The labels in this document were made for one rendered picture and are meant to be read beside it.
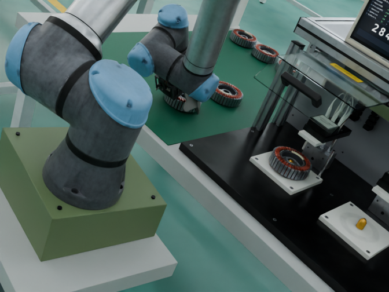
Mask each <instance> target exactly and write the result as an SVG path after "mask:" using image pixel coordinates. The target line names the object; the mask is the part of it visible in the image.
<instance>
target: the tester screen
mask: <svg viewBox="0 0 389 292"><path fill-rule="evenodd" d="M374 22H375V23H377V24H379V25H381V26H383V27H384V28H386V29H388V30H389V0H371V2H370V4H369V6H368V8H367V10H366V12H365V13H364V15H363V17H362V19H361V21H360V23H359V25H358V27H357V29H356V30H355V33H354V35H353V36H355V37H356V38H358V39H359V40H361V41H363V42H365V43H366V44H368V45H369V46H371V47H373V48H374V49H376V50H378V51H379V52H381V53H383V54H385V55H386V56H388V57H389V52H386V51H385V50H383V49H382V48H380V47H378V46H377V45H375V44H374V43H372V42H370V41H368V40H367V39H365V38H363V37H362V36H360V35H358V34H357V31H358V29H359V28H361V29H363V30H364V31H366V32H368V33H369V34H371V35H373V36H374V37H376V38H378V39H379V40H381V41H383V42H384V43H386V44H388V45H389V41H387V40H385V39H383V38H382V37H380V36H378V35H377V34H375V33H373V32H372V31H370V30H371V28H372V26H373V24H374Z"/></svg>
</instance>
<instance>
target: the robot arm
mask: <svg viewBox="0 0 389 292"><path fill-rule="evenodd" d="M137 1H138V0H74V1H73V3H72V4H71V5H70V6H69V8H68V9H67V10H66V11H65V12H64V13H63V14H51V15H50V16H49V17H48V18H47V20H46V21H45V22H44V23H43V24H41V23H39V22H29V23H28V24H25V25H23V26H22V27H21V28H20V29H19V30H18V31H17V32H16V34H15V35H14V37H13V39H12V40H11V42H10V44H9V47H8V49H7V52H6V57H5V58H6V60H5V72H6V76H7V78H8V80H10V81H11V83H12V84H14V85H15V86H16V87H18V88H19V89H20V90H21V91H22V92H23V93H24V94H25V95H27V96H30V97H32V98H33V99H34V100H36V101H37V102H39V103H40V104H42V105H43V106H44V107H46V108H47V109H49V110H51V112H53V113H55V114H56V115H58V116H59V117H61V118H62V119H63V120H65V121H66V122H68V123H69V124H70V126H69V129H68V132H67V135H66V137H65V139H63V141H62V142H61V143H60V144H59V146H58V147H57V148H56V149H55V150H54V151H53V152H52V153H51V154H50V155H49V156H48V157H47V159H46V162H45V165H44V167H43V170H42V177H43V180H44V183H45V185H46V186H47V188H48V189H49V191H50V192H51V193H52V194H53V195H55V196H56V197H57V198H59V199H60V200H62V201H63V202H65V203H67V204H69V205H71V206H74V207H77V208H80V209H85V210H103V209H107V208H109V207H111V206H113V205H114V204H116V203H117V202H118V200H119V198H120V196H121V194H122V192H123V190H124V183H125V173H126V161H127V159H128V157H129V154H130V152H131V150H132V149H133V146H134V144H135V142H136V140H137V137H138V135H139V133H140V131H141V129H142V127H143V125H144V124H145V123H146V121H147V118H148V113H149V110H150V108H151V106H152V100H153V97H152V93H151V89H150V87H149V85H148V84H147V82H146V81H145V80H144V78H143V77H148V76H150V75H152V74H153V73H155V74H156V75H155V84H156V90H158V89H159V90H161V91H162V92H163V93H164V94H165V95H167V96H169V97H170V98H171V99H172V100H173V101H174V100H175V99H176V98H178V97H179V96H180V95H182V94H183V92H184V96H185V99H186V101H185V103H184V106H183V109H184V111H185V112H188V111H190V110H192V109H195V111H196V113H197V114H199V113H200V102H201V103H204V102H206V101H207V100H208V99H209V98H210V97H211V96H212V95H213V94H214V92H215V90H216V89H217V87H218V84H219V78H218V77H217V76H216V75H215V74H214V73H212V72H213V70H214V67H215V65H216V62H217V60H218V57H219V54H220V52H221V50H222V46H223V44H224V42H225V39H226V37H227V34H228V32H229V29H230V26H231V24H232V21H233V19H234V16H235V14H236V11H237V8H238V6H239V3H240V1H241V0H203V1H202V3H201V7H200V10H199V13H198V15H197V19H196V22H195V25H194V28H193V31H192V35H191V37H190V41H189V21H188V13H187V11H186V9H185V8H184V7H183V6H181V5H178V4H174V3H171V4H168V5H164V6H163V7H161V8H160V10H159V12H158V17H157V20H158V23H157V24H156V25H155V26H154V27H153V28H152V30H151V31H150V32H149V33H147V34H146V35H145V36H144V37H143V38H142V39H141V40H140V41H139V42H138V43H136V45H135V46H134V47H133V48H132V49H131V51H130V52H129V54H128V56H127V61H128V64H129V66H130V67H128V66H127V65H125V64H119V63H118V62H117V61H114V60H107V59H104V60H102V47H101V46H102V44H103V43H104V42H105V40H106V39H107V38H108V37H109V36H110V34H111V33H112V31H113V30H114V29H115V28H116V27H117V25H118V24H119V23H120V22H121V20H122V19H123V18H124V16H125V15H126V14H127V13H128V12H129V10H130V9H131V8H132V7H133V5H134V4H135V3H136V2H137ZM142 76H143V77H142ZM157 79H158V81H159V83H158V84H157Z"/></svg>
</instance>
